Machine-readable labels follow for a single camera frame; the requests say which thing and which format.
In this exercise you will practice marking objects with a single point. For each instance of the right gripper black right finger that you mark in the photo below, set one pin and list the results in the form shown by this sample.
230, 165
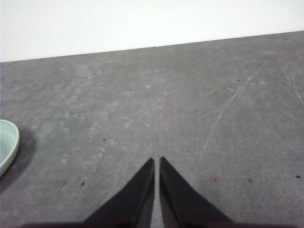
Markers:
183, 204

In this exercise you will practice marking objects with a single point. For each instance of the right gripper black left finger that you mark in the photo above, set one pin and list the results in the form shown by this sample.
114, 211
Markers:
133, 204

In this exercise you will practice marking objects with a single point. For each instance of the pale green round plate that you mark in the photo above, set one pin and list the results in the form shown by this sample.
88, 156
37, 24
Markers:
8, 145

